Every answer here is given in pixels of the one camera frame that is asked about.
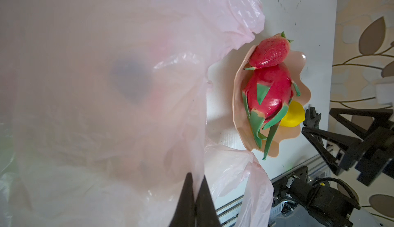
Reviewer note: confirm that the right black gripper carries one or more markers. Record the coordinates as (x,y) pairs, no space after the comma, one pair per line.
(341,152)

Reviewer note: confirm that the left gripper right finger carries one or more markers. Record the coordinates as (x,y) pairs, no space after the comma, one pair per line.
(205,211)

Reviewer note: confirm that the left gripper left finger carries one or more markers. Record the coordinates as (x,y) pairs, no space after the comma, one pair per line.
(184,215)

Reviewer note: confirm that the yellow toy lemon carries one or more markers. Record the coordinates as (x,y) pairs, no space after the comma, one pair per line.
(295,115)

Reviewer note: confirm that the peach scalloped plastic plate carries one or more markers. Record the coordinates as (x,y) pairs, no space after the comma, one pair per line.
(295,62)

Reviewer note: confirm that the red toy dragon fruit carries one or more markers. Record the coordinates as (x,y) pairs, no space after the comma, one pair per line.
(266,99)

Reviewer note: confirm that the pink plastic bag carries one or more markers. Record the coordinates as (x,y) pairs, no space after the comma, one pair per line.
(104,109)

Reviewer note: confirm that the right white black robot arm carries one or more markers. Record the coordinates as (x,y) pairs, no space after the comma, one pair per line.
(328,200)

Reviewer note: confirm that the red toy strawberry top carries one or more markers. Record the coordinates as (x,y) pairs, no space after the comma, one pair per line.
(270,52)

